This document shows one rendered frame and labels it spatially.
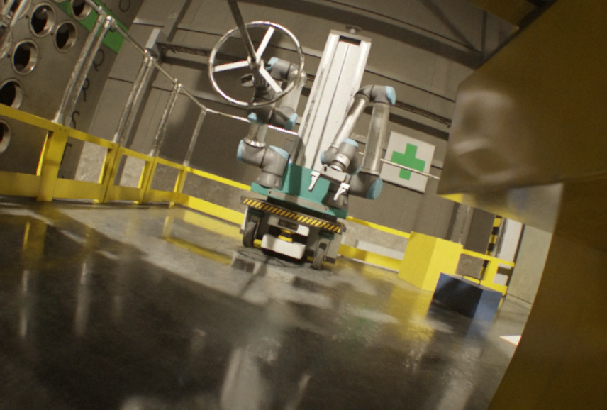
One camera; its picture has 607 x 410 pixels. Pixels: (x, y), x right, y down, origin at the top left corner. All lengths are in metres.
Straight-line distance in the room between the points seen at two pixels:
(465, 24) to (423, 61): 2.16
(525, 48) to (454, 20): 10.04
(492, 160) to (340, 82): 2.25
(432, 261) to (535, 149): 2.37
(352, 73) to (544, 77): 2.32
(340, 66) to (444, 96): 6.50
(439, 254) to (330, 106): 1.43
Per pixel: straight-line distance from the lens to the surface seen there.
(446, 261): 2.67
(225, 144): 8.07
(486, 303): 2.09
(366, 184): 1.98
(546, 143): 0.23
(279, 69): 1.98
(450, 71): 9.32
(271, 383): 0.72
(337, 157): 1.61
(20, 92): 2.55
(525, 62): 0.29
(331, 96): 2.45
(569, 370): 0.58
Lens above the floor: 0.39
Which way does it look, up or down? 4 degrees up
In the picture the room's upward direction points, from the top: 17 degrees clockwise
